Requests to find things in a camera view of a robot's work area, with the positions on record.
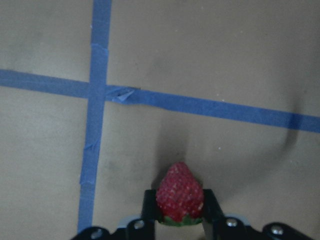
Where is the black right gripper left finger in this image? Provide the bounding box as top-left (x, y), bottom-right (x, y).
top-left (73, 189), bottom-right (159, 240)

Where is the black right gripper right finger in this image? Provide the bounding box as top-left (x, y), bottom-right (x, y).
top-left (202, 189), bottom-right (311, 240)

